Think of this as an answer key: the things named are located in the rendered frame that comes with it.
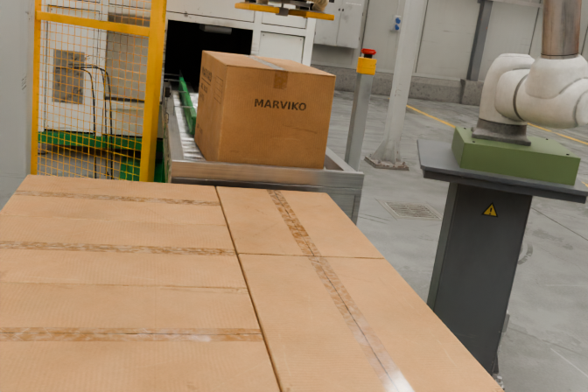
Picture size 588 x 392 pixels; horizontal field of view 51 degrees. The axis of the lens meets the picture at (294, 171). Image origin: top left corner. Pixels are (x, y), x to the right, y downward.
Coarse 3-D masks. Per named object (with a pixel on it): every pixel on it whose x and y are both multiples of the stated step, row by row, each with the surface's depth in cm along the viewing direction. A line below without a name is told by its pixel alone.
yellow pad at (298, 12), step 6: (300, 6) 225; (294, 12) 218; (300, 12) 210; (306, 12) 203; (312, 12) 203; (318, 12) 206; (324, 12) 206; (318, 18) 204; (324, 18) 205; (330, 18) 205
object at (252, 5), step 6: (252, 0) 220; (234, 6) 228; (240, 6) 216; (246, 6) 204; (252, 6) 198; (258, 6) 198; (264, 6) 199; (270, 6) 200; (270, 12) 200; (276, 12) 200
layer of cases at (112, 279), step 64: (64, 192) 182; (128, 192) 190; (192, 192) 199; (256, 192) 208; (320, 192) 218; (0, 256) 134; (64, 256) 138; (128, 256) 143; (192, 256) 148; (256, 256) 153; (320, 256) 159; (0, 320) 109; (64, 320) 112; (128, 320) 114; (192, 320) 118; (256, 320) 121; (320, 320) 124; (384, 320) 128; (0, 384) 92; (64, 384) 94; (128, 384) 96; (192, 384) 98; (256, 384) 100; (320, 384) 102; (384, 384) 105; (448, 384) 107
